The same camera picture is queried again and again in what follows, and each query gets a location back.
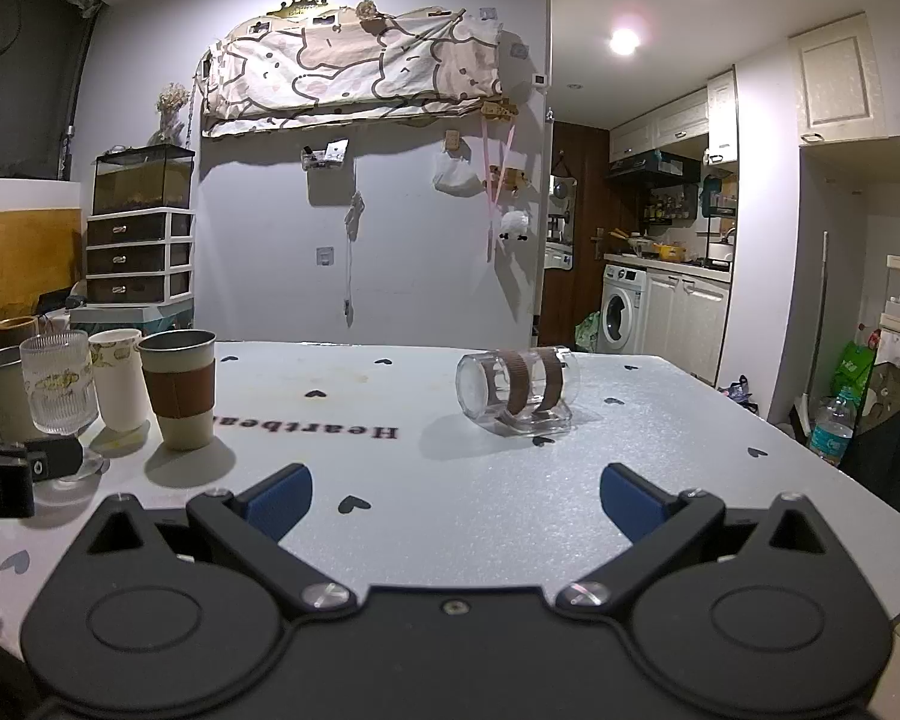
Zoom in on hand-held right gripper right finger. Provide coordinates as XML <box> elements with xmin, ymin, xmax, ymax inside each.
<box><xmin>555</xmin><ymin>463</ymin><xmax>839</xmax><ymax>610</ymax></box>

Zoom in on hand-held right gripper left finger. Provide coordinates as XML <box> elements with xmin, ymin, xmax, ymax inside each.
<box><xmin>82</xmin><ymin>463</ymin><xmax>358</xmax><ymax>610</ymax></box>

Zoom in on clear glass cup brown bands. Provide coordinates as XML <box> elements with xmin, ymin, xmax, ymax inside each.
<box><xmin>455</xmin><ymin>346</ymin><xmax>581</xmax><ymax>437</ymax></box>

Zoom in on plain grey cup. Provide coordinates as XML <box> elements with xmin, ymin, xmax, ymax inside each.
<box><xmin>0</xmin><ymin>347</ymin><xmax>40</xmax><ymax>444</ymax></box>

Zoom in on ribbed clear glass cup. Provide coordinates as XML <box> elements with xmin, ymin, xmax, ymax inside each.
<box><xmin>19</xmin><ymin>331</ymin><xmax>101</xmax><ymax>437</ymax></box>

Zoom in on brown rimmed cup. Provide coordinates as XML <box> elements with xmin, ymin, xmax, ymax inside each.
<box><xmin>0</xmin><ymin>316</ymin><xmax>43</xmax><ymax>351</ymax></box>

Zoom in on beige cup with brown sleeve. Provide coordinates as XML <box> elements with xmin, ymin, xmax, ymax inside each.
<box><xmin>136</xmin><ymin>330</ymin><xmax>219</xmax><ymax>452</ymax></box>

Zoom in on white printed paper cup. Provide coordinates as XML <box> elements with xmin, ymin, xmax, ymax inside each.
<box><xmin>88</xmin><ymin>328</ymin><xmax>150</xmax><ymax>434</ymax></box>

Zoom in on white heart-print tablecloth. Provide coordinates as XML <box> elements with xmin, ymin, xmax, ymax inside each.
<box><xmin>0</xmin><ymin>340</ymin><xmax>900</xmax><ymax>661</ymax></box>

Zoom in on green plastic bag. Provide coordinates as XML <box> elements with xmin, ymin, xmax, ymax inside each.
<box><xmin>574</xmin><ymin>310</ymin><xmax>605</xmax><ymax>353</ymax></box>

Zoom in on white kitchen base cabinets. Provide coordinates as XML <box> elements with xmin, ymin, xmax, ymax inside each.
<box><xmin>644</xmin><ymin>270</ymin><xmax>734</xmax><ymax>385</ymax></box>

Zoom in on white washing machine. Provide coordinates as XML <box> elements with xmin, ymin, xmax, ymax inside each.
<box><xmin>601</xmin><ymin>263</ymin><xmax>650</xmax><ymax>356</ymax></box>

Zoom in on teal storage box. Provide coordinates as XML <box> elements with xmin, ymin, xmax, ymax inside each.
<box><xmin>69</xmin><ymin>301</ymin><xmax>197</xmax><ymax>336</ymax></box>

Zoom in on clear plastic water bottle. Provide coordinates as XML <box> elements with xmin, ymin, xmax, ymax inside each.
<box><xmin>809</xmin><ymin>387</ymin><xmax>857</xmax><ymax>467</ymax></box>

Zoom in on wooden board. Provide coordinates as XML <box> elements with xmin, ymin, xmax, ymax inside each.
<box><xmin>0</xmin><ymin>206</ymin><xmax>84</xmax><ymax>316</ymax></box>

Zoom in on white plastic drawer unit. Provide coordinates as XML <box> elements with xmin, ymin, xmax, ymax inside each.
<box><xmin>85</xmin><ymin>208</ymin><xmax>197</xmax><ymax>306</ymax></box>

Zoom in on green shopping bag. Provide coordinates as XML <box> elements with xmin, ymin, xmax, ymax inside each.
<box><xmin>831</xmin><ymin>340</ymin><xmax>879</xmax><ymax>400</ymax></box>

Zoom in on dark wooden door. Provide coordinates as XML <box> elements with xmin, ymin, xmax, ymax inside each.
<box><xmin>540</xmin><ymin>120</ymin><xmax>614</xmax><ymax>347</ymax></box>

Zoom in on black printed bag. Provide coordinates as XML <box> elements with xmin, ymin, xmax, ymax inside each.
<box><xmin>843</xmin><ymin>362</ymin><xmax>900</xmax><ymax>530</ymax></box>

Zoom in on glass fish tank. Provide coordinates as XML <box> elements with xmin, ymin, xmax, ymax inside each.
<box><xmin>93</xmin><ymin>145</ymin><xmax>196</xmax><ymax>215</ymax></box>

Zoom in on black range hood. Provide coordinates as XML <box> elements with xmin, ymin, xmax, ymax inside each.
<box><xmin>604</xmin><ymin>149</ymin><xmax>702</xmax><ymax>187</ymax></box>

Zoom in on small clear hanging pouches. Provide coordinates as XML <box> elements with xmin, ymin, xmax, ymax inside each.
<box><xmin>301</xmin><ymin>139</ymin><xmax>350</xmax><ymax>172</ymax></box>

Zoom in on pink ribbons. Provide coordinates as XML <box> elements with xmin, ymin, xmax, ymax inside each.
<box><xmin>483</xmin><ymin>114</ymin><xmax>516</xmax><ymax>260</ymax></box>

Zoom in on white hanging plastic bag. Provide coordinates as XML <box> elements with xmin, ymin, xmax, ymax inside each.
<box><xmin>432</xmin><ymin>151</ymin><xmax>482</xmax><ymax>197</ymax></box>

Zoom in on white kitchen upper cabinets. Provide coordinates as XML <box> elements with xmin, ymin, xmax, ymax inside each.
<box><xmin>608</xmin><ymin>69</ymin><xmax>740</xmax><ymax>166</ymax></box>

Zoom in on dried flower vase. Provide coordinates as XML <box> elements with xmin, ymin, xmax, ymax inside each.
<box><xmin>148</xmin><ymin>82</ymin><xmax>193</xmax><ymax>148</ymax></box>

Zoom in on dark curtain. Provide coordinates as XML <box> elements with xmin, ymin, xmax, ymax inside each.
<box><xmin>0</xmin><ymin>0</ymin><xmax>107</xmax><ymax>182</ymax></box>

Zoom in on printed blanket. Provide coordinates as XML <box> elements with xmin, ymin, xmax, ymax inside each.
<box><xmin>199</xmin><ymin>6</ymin><xmax>505</xmax><ymax>138</ymax></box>

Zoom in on white hanging cable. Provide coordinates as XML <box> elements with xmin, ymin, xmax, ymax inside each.
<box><xmin>343</xmin><ymin>192</ymin><xmax>366</xmax><ymax>329</ymax></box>

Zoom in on white wall cabinet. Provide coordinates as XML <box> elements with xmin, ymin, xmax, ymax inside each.
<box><xmin>788</xmin><ymin>12</ymin><xmax>891</xmax><ymax>149</ymax></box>

